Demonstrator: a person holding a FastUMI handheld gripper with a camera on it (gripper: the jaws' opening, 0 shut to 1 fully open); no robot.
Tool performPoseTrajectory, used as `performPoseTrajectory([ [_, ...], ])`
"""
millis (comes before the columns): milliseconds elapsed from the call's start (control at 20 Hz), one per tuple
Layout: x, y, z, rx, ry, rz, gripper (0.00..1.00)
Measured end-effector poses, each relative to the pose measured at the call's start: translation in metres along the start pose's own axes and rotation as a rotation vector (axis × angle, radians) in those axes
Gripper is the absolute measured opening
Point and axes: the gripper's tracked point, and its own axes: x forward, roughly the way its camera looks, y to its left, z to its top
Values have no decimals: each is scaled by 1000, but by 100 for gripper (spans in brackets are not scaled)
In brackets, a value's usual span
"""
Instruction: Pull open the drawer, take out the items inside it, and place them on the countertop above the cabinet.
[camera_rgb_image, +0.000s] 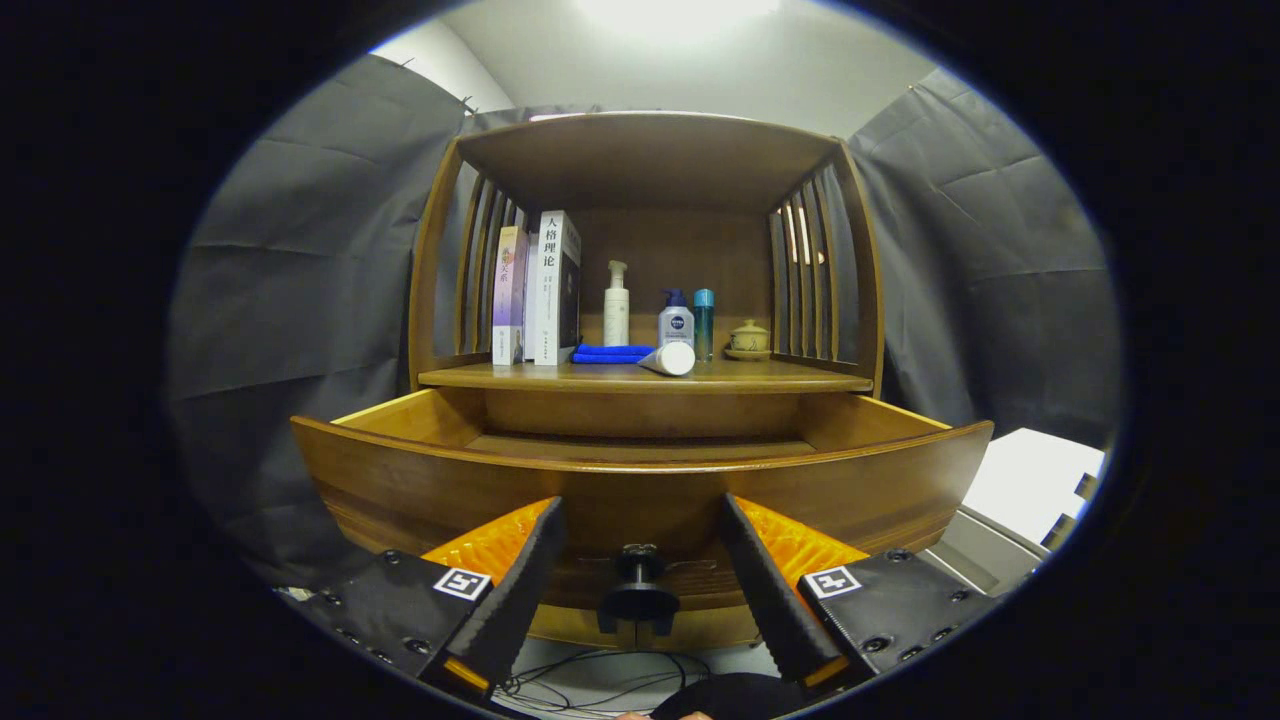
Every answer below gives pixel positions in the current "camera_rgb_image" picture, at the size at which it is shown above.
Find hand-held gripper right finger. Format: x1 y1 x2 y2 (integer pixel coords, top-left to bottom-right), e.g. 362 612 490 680
720 493 1001 706

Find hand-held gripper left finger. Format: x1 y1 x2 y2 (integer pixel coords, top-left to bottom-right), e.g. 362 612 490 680
290 495 569 701

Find brown wooden drawer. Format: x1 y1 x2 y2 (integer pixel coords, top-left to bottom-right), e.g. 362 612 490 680
290 387 996 636

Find white squeeze tube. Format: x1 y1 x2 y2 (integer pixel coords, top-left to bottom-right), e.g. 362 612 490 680
637 341 697 378

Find wooden countertop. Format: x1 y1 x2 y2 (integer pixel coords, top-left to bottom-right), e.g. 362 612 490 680
418 358 874 394

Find brown wooden cabinet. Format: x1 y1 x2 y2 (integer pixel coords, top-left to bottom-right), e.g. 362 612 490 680
408 110 886 651

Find dark cloth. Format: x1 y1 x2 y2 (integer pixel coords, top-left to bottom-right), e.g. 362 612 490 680
650 672 806 720

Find grey slatted panel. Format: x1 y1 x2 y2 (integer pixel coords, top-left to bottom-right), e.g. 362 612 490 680
920 505 1051 599

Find beige lidded teacup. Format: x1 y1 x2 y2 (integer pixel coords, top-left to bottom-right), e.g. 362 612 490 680
724 319 772 362

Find white flat panel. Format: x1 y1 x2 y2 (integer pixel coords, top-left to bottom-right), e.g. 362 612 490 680
960 428 1106 546

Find white blue-capped lotion bottle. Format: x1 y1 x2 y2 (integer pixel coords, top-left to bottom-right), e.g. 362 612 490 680
658 288 695 349

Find white pump bottle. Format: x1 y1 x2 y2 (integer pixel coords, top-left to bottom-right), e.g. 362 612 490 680
603 260 631 348

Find purple book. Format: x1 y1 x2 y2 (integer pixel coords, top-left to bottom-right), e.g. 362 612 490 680
491 225 530 367

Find thick white book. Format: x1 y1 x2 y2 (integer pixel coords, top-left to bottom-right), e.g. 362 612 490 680
528 210 583 367

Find ceiling light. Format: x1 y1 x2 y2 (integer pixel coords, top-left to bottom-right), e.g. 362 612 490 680
575 0 786 41

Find black floor cables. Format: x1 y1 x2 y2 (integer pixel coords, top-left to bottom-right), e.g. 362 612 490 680
495 648 716 719

